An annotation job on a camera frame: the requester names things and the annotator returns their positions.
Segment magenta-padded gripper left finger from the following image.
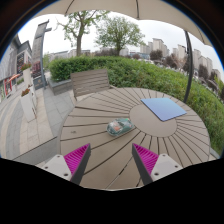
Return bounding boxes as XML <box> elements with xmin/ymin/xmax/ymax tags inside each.
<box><xmin>40</xmin><ymin>143</ymin><xmax>92</xmax><ymax>186</ymax></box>

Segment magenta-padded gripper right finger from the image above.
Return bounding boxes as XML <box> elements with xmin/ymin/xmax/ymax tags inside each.
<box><xmin>131</xmin><ymin>143</ymin><xmax>184</xmax><ymax>187</ymax></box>

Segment transparent green computer mouse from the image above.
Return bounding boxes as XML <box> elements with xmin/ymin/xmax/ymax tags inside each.
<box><xmin>106</xmin><ymin>117</ymin><xmax>136</xmax><ymax>137</ymax></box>

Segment blue mouse pad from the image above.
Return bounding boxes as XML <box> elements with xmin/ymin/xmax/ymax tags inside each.
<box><xmin>140</xmin><ymin>97</ymin><xmax>188</xmax><ymax>122</ymax></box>

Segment white planter with flowers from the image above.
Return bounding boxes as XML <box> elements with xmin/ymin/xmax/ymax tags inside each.
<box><xmin>19</xmin><ymin>63</ymin><xmax>35</xmax><ymax>90</ymax></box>
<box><xmin>19</xmin><ymin>88</ymin><xmax>38</xmax><ymax>123</ymax></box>

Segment slatted brown patio chair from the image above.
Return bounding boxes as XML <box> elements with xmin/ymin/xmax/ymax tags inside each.
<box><xmin>69</xmin><ymin>68</ymin><xmax>116</xmax><ymax>102</ymax></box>

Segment green hedge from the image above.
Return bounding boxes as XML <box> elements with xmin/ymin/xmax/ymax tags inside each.
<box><xmin>48</xmin><ymin>55</ymin><xmax>224</xmax><ymax>156</ymax></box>

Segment curved black parasol pole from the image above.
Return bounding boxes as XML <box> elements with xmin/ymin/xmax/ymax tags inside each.
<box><xmin>183</xmin><ymin>29</ymin><xmax>195</xmax><ymax>105</ymax></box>

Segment distant high-rise buildings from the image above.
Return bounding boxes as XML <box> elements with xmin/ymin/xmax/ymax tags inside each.
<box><xmin>139</xmin><ymin>37</ymin><xmax>222</xmax><ymax>80</ymax></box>

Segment tall grey sign pillar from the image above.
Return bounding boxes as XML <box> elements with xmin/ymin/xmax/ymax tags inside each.
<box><xmin>31</xmin><ymin>19</ymin><xmax>53</xmax><ymax>91</ymax></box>

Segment grey storefront building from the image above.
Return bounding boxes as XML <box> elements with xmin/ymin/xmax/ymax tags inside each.
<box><xmin>0</xmin><ymin>34</ymin><xmax>34</xmax><ymax>102</ymax></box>

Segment sparse leafy tree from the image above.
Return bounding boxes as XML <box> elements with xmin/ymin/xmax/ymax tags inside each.
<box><xmin>56</xmin><ymin>9</ymin><xmax>111</xmax><ymax>57</ymax></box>

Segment round dense tree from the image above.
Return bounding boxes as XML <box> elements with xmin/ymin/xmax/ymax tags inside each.
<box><xmin>94</xmin><ymin>15</ymin><xmax>146</xmax><ymax>55</ymax></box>

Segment beige parasol canopy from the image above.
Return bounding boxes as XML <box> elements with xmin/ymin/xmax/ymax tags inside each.
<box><xmin>33</xmin><ymin>0</ymin><xmax>213</xmax><ymax>47</ymax></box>

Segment grey stone planter wall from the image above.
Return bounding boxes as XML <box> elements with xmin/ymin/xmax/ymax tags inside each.
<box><xmin>48</xmin><ymin>77</ymin><xmax>73</xmax><ymax>96</ymax></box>

